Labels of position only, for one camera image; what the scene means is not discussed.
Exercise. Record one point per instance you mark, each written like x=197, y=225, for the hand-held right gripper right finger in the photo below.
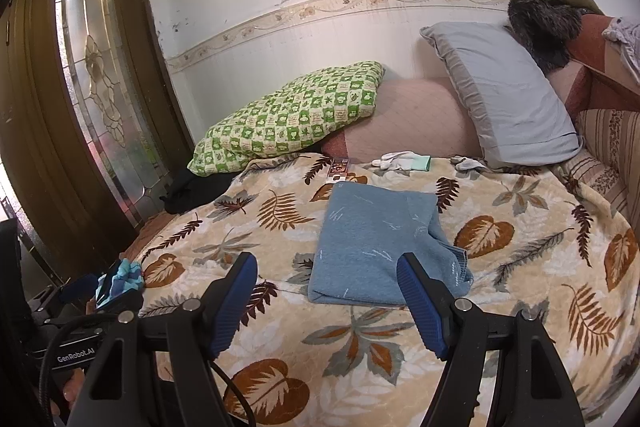
x=420, y=307

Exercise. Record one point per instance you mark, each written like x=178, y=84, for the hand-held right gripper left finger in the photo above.
x=235, y=302

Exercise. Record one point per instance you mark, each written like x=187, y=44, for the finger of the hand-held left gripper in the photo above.
x=122, y=284

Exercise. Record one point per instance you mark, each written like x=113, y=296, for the blue knit sweater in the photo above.
x=370, y=242

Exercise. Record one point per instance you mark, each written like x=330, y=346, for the person's left hand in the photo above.
x=74, y=392

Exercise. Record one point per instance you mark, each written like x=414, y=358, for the beige leaf print blanket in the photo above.
x=500, y=357

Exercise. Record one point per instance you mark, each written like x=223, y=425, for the black cloth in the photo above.
x=195, y=192

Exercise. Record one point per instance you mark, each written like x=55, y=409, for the white and mint sock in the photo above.
x=405, y=161

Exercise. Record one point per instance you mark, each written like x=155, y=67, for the grey white sock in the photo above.
x=470, y=163

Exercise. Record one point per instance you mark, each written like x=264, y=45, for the small printed carton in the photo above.
x=338, y=169

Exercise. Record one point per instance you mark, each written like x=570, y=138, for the pink quilted bolster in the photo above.
x=420, y=117

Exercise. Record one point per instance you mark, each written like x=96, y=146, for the green checkered pillow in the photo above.
x=290, y=117

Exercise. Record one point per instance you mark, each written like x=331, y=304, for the brown door with stained glass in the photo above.
x=45, y=107

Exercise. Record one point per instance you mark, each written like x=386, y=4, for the grey pillow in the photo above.
x=505, y=97

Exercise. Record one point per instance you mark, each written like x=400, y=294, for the striped upholstered headboard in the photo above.
x=605, y=127

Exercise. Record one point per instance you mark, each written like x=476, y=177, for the dark fur hat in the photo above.
x=542, y=32

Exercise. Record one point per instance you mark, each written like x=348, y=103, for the light grey cloth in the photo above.
x=625, y=47

